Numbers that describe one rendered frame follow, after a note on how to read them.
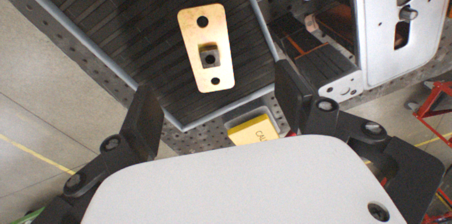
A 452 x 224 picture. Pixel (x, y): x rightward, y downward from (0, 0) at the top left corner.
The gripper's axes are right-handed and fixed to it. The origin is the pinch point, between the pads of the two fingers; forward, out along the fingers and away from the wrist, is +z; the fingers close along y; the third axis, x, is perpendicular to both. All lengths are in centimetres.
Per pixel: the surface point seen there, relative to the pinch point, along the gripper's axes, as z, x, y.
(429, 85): 112, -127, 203
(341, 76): 16.7, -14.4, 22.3
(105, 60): 5.8, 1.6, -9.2
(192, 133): 52, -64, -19
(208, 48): 5.6, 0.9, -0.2
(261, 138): 6.3, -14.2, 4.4
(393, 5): 22.3, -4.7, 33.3
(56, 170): 122, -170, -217
